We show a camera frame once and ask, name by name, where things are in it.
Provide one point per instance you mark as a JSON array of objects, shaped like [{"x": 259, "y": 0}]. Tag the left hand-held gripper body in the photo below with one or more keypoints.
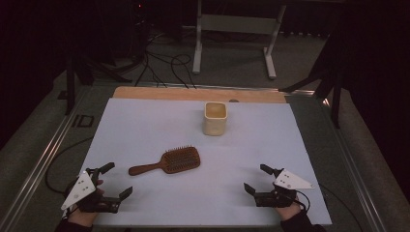
[{"x": 82, "y": 190}]

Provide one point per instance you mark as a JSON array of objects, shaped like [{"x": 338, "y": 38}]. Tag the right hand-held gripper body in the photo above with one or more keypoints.
[{"x": 290, "y": 182}]

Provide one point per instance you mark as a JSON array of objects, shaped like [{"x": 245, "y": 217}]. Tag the wooden paddle hairbrush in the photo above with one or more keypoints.
[{"x": 175, "y": 160}]

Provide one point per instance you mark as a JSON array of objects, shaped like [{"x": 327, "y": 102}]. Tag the cream square cup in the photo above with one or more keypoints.
[{"x": 215, "y": 121}]

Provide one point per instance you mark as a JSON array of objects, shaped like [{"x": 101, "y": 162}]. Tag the person's left hand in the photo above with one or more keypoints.
[{"x": 82, "y": 217}]

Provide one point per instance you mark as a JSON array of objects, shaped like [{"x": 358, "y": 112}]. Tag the person's right hand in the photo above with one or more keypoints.
[{"x": 288, "y": 212}]

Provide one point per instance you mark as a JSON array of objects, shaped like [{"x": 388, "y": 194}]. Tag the white table mat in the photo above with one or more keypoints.
[{"x": 193, "y": 193}]

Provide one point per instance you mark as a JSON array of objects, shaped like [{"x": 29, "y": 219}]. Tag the black metal stand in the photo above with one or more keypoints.
[
  {"x": 335, "y": 93},
  {"x": 70, "y": 83}
]

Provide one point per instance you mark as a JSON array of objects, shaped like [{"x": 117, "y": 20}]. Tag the aluminium floor rail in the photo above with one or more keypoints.
[
  {"x": 35, "y": 170},
  {"x": 357, "y": 180}
]

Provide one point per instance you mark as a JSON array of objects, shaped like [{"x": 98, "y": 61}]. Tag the white metal table frame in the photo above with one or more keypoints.
[{"x": 238, "y": 24}]

